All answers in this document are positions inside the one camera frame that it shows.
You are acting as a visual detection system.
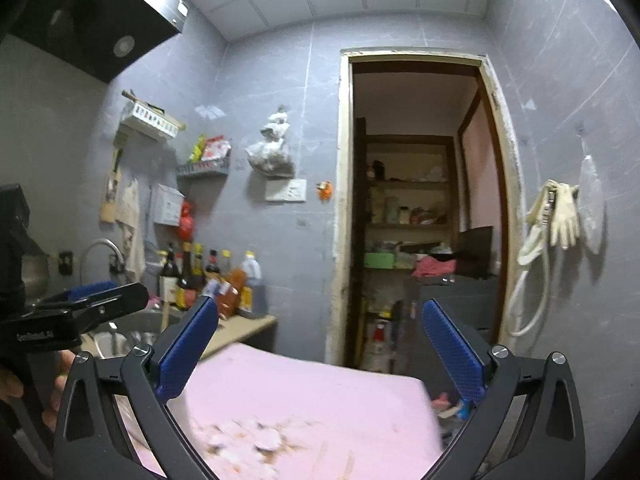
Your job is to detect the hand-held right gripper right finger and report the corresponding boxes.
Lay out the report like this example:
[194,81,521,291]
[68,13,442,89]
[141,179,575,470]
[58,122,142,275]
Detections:
[420,297,586,480]

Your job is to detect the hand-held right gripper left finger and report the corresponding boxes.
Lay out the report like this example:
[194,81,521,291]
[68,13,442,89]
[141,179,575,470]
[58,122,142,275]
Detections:
[52,295,221,480]

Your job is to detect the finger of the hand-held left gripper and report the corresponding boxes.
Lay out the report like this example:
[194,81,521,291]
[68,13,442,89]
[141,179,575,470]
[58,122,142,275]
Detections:
[36,281,120,311]
[70,283,150,332]

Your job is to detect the person's left hand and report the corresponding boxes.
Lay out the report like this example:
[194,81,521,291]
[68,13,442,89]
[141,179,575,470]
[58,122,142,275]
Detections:
[0,350,77,432]

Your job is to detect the metal sink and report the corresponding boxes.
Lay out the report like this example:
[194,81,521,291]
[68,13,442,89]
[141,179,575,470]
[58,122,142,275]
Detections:
[94,305,182,359]

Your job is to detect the metal faucet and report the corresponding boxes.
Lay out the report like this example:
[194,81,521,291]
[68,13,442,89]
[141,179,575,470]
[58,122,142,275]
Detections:
[79,238,125,282]

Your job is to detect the grey refrigerator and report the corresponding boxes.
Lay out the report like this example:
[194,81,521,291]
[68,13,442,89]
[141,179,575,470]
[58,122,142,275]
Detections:
[404,276,501,343]

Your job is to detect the beige kitchen counter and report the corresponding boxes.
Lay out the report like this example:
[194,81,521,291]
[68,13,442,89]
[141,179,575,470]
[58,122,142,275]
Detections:
[200,310,277,362]

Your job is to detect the dark wine bottle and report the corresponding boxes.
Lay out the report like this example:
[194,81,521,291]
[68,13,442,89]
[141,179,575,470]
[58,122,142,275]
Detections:
[158,243,182,307]

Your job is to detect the dark sauce bottle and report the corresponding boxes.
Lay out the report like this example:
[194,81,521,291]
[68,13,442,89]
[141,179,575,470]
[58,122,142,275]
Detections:
[176,242,198,312]

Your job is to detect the orange seasoning packet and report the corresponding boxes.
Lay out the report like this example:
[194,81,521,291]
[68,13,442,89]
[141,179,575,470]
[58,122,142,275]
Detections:
[219,270,247,319]

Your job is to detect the red cap bottle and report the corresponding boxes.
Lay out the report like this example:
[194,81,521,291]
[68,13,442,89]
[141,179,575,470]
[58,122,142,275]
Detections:
[362,320,394,374]

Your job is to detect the hanging dish towel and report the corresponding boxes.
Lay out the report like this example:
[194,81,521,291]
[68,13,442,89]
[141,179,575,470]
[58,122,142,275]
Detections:
[116,177,146,282]

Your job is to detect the pink cloth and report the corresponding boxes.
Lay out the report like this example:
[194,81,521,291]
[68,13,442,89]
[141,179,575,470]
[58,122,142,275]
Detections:
[412,256,457,279]

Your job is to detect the cooking oil jug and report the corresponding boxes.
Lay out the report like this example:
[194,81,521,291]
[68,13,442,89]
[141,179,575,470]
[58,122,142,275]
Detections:
[239,251,266,319]

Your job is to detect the wooden cutting board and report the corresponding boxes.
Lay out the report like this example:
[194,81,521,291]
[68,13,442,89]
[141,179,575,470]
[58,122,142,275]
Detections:
[99,132,124,224]

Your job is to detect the black monitor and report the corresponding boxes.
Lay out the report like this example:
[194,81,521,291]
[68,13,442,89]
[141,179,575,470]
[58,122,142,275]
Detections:
[457,226,494,281]

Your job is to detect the red plastic bag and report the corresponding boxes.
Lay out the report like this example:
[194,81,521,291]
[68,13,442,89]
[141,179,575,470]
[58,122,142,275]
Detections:
[179,201,196,241]

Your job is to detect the pink floral tablecloth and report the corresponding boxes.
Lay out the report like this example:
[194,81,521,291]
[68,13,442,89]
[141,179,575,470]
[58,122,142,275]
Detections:
[120,342,444,480]

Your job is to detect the wooden storage shelf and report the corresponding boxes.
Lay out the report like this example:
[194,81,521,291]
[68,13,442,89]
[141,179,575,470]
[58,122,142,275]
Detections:
[357,135,459,361]

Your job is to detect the cream rubber gloves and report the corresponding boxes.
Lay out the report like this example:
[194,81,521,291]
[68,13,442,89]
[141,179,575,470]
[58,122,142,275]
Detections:
[527,180,581,250]

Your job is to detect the snack packets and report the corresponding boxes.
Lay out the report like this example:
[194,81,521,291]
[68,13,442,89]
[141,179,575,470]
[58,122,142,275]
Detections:
[190,135,232,164]

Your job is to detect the white mesh bag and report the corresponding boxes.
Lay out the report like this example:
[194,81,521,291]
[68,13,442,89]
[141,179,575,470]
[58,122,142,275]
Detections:
[580,155,606,254]

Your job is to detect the hanging clear plastic bag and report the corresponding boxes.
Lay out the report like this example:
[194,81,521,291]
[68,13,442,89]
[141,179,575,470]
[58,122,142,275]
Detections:
[246,106,295,179]

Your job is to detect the black range hood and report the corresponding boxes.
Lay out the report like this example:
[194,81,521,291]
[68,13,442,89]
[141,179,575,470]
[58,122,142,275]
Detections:
[9,0,189,84]

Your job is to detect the white wall box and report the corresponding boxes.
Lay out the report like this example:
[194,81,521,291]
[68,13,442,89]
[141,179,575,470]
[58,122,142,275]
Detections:
[151,183,185,226]

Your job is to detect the white hose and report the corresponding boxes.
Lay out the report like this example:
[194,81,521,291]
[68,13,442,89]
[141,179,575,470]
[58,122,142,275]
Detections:
[505,220,552,337]

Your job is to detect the white wall basket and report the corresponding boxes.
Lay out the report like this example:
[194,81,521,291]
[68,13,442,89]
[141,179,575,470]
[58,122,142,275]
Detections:
[120,100,186,141]

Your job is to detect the white wall switch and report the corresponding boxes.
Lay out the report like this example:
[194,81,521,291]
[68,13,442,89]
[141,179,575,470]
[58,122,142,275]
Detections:
[265,179,307,203]

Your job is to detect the worn door frame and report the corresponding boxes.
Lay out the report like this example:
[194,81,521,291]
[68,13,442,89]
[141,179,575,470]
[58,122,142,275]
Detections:
[325,49,527,377]

